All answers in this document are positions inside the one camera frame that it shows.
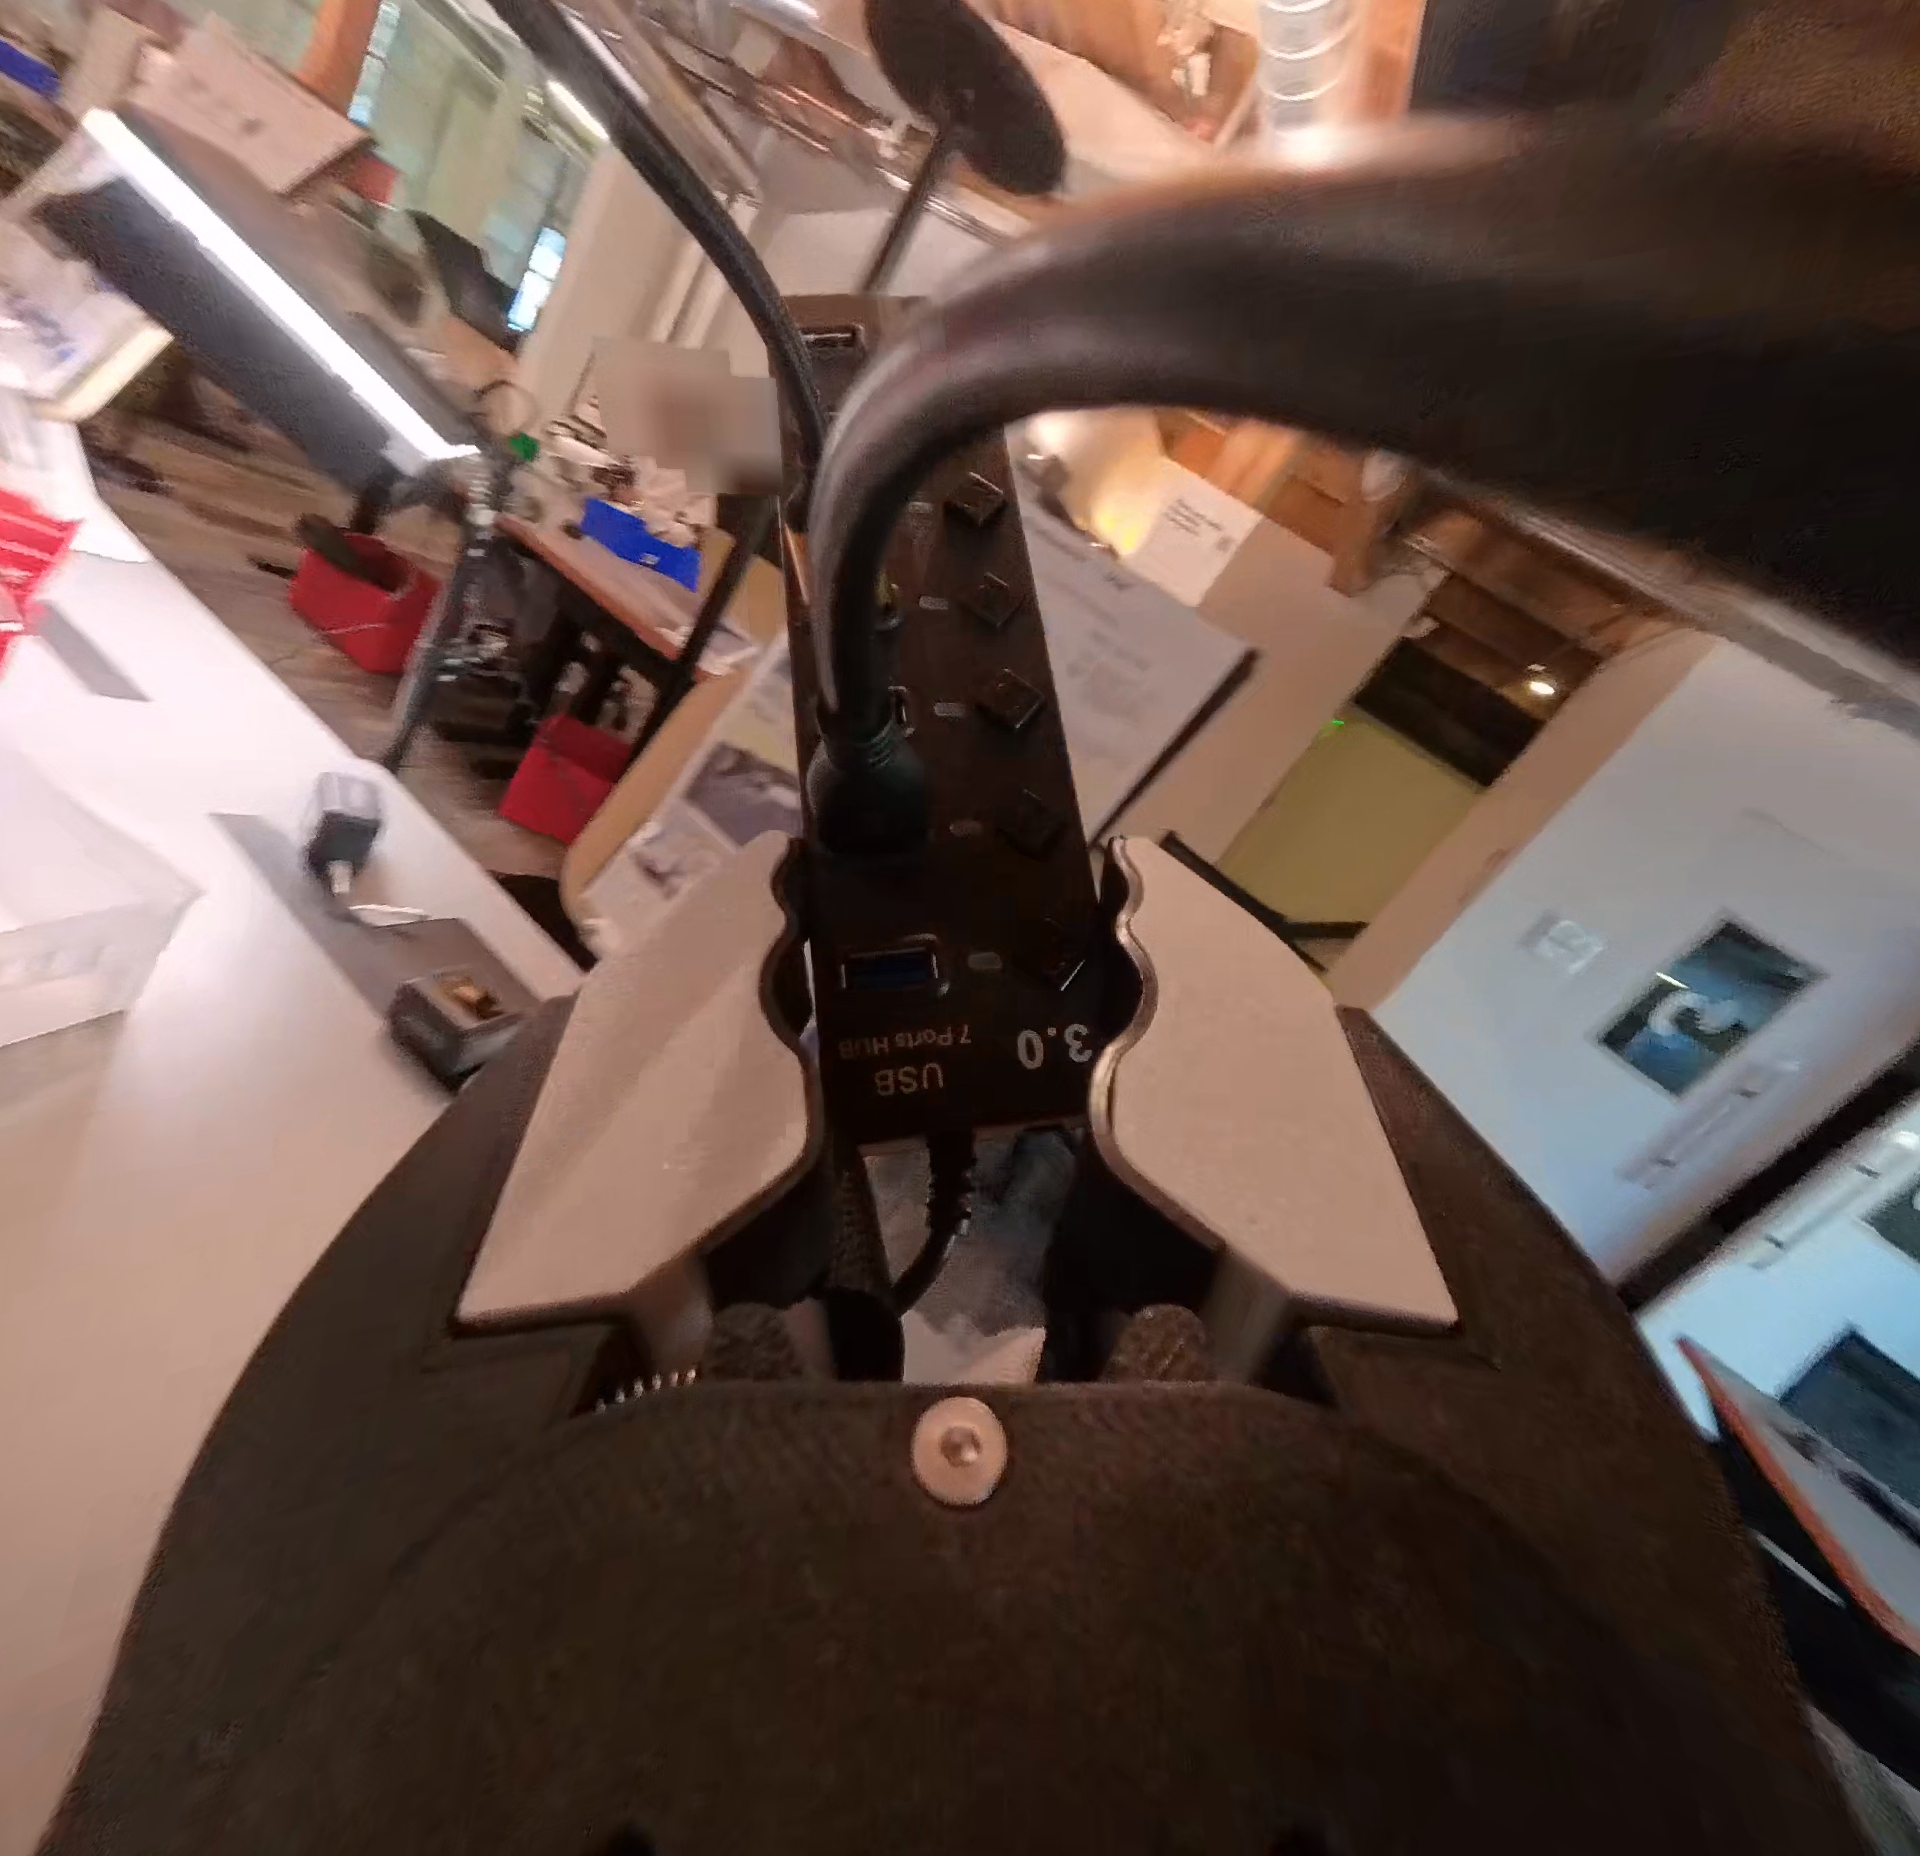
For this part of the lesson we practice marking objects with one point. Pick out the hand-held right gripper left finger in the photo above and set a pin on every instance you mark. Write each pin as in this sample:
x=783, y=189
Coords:
x=645, y=1136

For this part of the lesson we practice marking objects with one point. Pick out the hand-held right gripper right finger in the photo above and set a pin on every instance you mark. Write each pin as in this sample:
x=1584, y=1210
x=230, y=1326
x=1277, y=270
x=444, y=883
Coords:
x=1276, y=1136

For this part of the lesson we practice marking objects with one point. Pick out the black USB hub with switches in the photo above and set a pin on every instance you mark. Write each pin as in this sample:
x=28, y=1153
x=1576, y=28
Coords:
x=1034, y=776

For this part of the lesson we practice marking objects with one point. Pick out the clear plastic bin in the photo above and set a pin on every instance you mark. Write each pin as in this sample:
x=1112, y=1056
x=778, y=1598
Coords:
x=75, y=897

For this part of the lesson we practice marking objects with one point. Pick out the red storage crate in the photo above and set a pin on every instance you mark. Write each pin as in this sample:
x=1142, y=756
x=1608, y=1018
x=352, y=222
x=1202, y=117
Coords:
x=561, y=784
x=361, y=604

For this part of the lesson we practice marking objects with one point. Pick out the grey power adapter cube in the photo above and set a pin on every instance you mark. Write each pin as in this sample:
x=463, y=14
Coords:
x=343, y=829

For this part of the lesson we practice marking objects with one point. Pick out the instruction sign on stand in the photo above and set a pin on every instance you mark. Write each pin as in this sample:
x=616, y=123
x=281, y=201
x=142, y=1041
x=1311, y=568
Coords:
x=60, y=334
x=1140, y=657

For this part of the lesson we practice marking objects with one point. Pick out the long wooden work table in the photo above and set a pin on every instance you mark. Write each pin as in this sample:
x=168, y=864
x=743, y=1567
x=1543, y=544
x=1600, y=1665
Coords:
x=631, y=604

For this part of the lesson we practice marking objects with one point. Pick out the blue plastic bin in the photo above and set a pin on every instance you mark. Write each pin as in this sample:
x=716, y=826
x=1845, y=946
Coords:
x=637, y=544

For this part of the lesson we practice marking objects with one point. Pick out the wooden top desk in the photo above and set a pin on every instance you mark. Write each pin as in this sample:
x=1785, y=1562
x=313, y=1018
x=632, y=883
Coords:
x=1801, y=1481

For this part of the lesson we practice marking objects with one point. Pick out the black disc pole stand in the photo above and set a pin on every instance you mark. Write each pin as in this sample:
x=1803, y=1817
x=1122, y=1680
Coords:
x=960, y=72

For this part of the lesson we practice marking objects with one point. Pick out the silver spiral air duct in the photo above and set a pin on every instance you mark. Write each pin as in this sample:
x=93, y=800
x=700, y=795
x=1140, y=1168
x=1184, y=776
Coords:
x=1334, y=28

